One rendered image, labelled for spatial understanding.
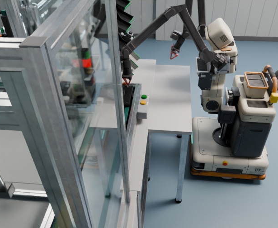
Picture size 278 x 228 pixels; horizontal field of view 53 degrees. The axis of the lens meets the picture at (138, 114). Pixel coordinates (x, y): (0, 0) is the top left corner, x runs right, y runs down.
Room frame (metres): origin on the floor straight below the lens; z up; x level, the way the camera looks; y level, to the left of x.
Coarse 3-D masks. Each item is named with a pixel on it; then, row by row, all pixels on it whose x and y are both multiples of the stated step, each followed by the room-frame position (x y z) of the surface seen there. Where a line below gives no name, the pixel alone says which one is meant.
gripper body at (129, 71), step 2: (130, 66) 1.67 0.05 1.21; (124, 68) 1.67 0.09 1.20; (126, 68) 1.66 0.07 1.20; (128, 68) 1.66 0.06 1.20; (130, 68) 1.67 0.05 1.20; (124, 70) 1.66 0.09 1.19; (126, 70) 1.66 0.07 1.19; (128, 70) 1.66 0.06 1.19; (130, 70) 1.67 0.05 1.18; (132, 70) 1.72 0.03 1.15; (124, 72) 1.66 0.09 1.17; (126, 72) 1.66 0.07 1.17; (128, 72) 1.66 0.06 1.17; (130, 72) 1.67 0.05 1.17; (122, 74) 1.67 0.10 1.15; (124, 74) 1.66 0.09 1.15; (126, 74) 1.66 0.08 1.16; (128, 74) 1.66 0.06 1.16; (130, 74) 1.66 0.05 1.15; (122, 76) 1.64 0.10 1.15; (124, 76) 1.64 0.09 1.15; (126, 76) 1.63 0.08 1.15; (128, 76) 1.63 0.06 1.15; (130, 76) 1.63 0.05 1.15
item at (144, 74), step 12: (144, 60) 2.40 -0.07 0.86; (144, 72) 2.18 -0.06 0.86; (144, 84) 1.98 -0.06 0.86; (144, 120) 1.51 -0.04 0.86; (144, 132) 1.39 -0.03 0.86; (144, 144) 1.28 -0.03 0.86; (132, 156) 1.18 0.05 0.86; (144, 156) 1.18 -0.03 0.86; (132, 168) 1.08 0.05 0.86; (132, 180) 0.99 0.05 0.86
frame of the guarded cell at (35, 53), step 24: (72, 0) 0.54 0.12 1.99; (48, 24) 0.42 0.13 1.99; (72, 24) 0.47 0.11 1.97; (0, 48) 0.34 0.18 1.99; (24, 48) 0.34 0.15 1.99; (48, 48) 0.36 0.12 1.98; (48, 72) 0.34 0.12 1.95; (120, 72) 0.85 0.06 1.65; (48, 96) 0.34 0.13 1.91; (120, 96) 0.83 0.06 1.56; (48, 120) 0.34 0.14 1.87; (120, 120) 0.84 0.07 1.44; (72, 144) 0.36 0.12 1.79; (72, 168) 0.34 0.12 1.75; (72, 192) 0.34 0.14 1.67
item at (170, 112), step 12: (156, 72) 2.17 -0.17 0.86; (168, 72) 2.16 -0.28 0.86; (180, 72) 2.16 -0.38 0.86; (156, 84) 1.98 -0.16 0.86; (168, 84) 1.97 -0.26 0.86; (180, 84) 1.97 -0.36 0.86; (156, 96) 1.80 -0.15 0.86; (168, 96) 1.80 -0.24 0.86; (180, 96) 1.79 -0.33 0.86; (156, 108) 1.65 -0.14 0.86; (168, 108) 1.65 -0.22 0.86; (180, 108) 1.64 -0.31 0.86; (156, 120) 1.51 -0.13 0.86; (168, 120) 1.51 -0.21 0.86; (180, 120) 1.50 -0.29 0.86; (156, 132) 1.41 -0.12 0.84; (168, 132) 1.40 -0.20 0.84; (180, 132) 1.39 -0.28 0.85
